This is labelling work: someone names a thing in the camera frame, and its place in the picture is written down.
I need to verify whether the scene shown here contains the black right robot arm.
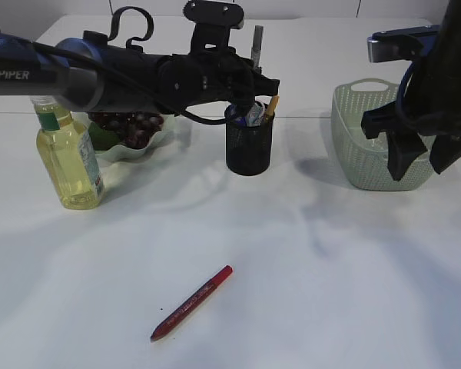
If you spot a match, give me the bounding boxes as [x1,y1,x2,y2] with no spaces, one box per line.
[361,0,461,181]

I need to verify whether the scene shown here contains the green wavy glass plate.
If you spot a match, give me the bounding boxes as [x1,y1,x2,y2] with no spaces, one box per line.
[75,113,175,162]

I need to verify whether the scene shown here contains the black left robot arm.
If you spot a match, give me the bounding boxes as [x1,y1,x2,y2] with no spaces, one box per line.
[0,1,280,117]

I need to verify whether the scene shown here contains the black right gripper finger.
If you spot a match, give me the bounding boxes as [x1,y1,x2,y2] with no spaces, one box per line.
[386,132,426,181]
[429,135,461,175]

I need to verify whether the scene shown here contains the gold marker pen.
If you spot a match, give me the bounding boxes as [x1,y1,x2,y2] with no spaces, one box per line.
[264,95,280,118]

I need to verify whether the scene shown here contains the blue scissors with sheath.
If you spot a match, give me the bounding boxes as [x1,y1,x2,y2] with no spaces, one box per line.
[234,101,265,127]

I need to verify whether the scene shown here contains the silver marker pen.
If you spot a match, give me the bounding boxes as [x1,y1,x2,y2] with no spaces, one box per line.
[250,25,264,71]

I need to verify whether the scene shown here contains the yellow liquid plastic bottle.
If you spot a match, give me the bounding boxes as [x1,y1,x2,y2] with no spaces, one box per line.
[30,96,104,210]

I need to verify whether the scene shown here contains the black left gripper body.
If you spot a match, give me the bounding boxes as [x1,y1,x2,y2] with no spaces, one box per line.
[153,22,280,114]

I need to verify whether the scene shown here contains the green plastic woven basket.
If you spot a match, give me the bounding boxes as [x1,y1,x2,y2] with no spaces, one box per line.
[330,78,434,192]

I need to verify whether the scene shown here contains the black mesh pen cup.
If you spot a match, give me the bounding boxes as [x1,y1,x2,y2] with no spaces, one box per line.
[226,101,274,176]

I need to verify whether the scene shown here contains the red marker pen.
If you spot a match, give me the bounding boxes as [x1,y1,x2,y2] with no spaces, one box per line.
[150,265,233,342]

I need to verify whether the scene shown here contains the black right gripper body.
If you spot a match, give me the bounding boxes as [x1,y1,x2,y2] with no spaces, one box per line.
[361,100,461,154]

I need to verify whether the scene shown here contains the purple artificial grape bunch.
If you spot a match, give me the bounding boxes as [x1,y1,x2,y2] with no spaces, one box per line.
[88,112,164,151]

